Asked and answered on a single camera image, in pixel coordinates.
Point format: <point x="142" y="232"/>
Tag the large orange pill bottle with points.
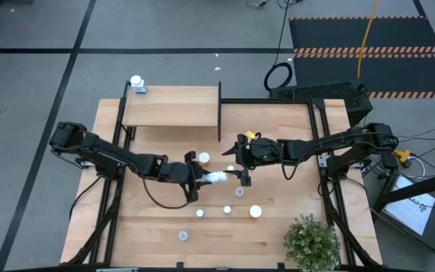
<point x="255" y="211"/>

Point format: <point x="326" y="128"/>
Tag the white printed board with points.
<point x="410" y="211"/>

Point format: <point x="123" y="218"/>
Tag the wooden shelf black posts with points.
<point x="195" y="113"/>

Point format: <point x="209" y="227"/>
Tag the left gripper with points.
<point x="176" y="173"/>

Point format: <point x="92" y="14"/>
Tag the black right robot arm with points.
<point x="338" y="143"/>

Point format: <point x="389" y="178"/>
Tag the clear pill bottle pink pills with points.
<point x="182" y="236"/>
<point x="239" y="192"/>

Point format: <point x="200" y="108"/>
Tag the black stand bar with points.
<point x="417" y="187"/>

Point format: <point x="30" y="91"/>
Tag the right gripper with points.
<point x="263" y="153"/>

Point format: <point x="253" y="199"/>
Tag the green potted plant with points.
<point x="312" y="242"/>

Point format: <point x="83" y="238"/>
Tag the medium orange pill bottle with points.
<point x="204" y="157"/>

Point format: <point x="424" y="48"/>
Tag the blue pill bottle white cap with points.
<point x="227" y="209"/>
<point x="199" y="213"/>

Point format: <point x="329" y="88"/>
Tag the small orange pill bottle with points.
<point x="230" y="167"/>

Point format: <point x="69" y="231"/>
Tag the yellow tag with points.
<point x="250" y="135"/>

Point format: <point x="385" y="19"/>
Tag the black hazard-striped floor mat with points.
<point x="353" y="34"/>

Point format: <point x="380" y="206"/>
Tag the yellow plug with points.
<point x="402" y="155"/>

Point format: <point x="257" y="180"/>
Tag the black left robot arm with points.
<point x="104" y="153"/>

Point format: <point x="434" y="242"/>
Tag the white labelled pill bottle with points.
<point x="219" y="177"/>
<point x="136" y="80"/>

